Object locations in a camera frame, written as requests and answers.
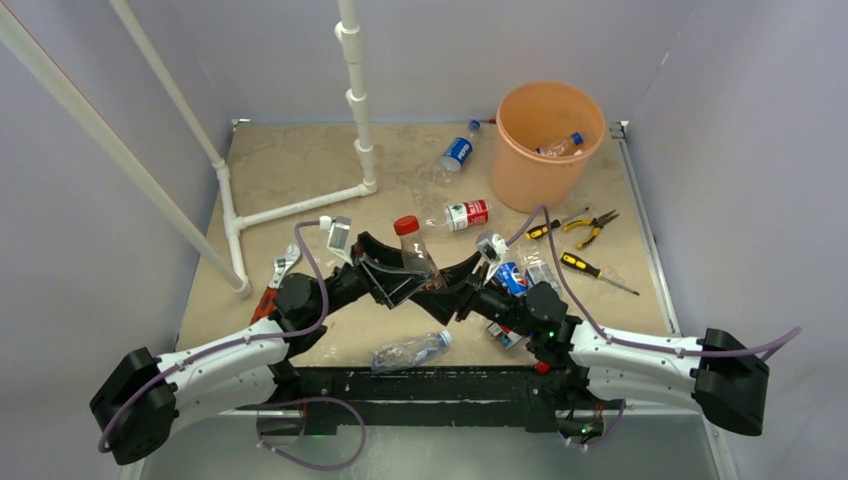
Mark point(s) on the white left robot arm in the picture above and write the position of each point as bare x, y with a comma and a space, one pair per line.
148, 398

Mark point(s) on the clear white cap bottle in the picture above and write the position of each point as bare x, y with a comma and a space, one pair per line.
410, 353

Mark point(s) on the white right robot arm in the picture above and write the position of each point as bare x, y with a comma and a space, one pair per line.
714, 374

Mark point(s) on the red blue label bottle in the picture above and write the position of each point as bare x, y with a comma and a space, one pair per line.
508, 339

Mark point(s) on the adjustable wrench red handle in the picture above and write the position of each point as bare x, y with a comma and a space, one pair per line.
281, 266

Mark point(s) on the crushed white cap bottle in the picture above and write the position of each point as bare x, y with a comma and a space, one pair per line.
536, 268

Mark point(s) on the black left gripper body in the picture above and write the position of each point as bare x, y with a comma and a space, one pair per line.
349, 284

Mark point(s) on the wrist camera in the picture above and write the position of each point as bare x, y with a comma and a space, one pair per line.
338, 240
493, 248

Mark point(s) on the red label water bottle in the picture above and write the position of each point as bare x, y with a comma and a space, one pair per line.
458, 216

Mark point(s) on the small blue Pepsi bottle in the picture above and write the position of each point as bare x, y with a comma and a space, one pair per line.
510, 277

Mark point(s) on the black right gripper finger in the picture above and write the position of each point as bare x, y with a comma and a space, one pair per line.
466, 272
445, 305

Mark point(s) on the red cap clear bottle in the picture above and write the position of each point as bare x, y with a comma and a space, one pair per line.
414, 252

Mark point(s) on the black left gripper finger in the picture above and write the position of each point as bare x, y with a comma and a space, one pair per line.
372, 254
391, 286

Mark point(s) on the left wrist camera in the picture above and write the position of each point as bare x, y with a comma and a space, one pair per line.
338, 240

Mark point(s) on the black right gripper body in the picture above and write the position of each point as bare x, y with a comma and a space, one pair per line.
493, 304

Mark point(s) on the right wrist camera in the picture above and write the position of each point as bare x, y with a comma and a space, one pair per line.
493, 248

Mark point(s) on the white PVC pipe frame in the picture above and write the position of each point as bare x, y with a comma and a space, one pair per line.
26, 48

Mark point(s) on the large Pepsi bottle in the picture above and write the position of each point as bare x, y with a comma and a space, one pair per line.
566, 147

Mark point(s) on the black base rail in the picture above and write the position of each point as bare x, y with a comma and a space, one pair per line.
442, 396

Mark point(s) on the orange plastic bin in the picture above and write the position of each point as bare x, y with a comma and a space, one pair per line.
533, 115

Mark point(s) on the far blue Pepsi bottle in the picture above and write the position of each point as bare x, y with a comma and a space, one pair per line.
461, 148

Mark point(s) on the yellow handled pliers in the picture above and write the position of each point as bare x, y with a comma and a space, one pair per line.
596, 224

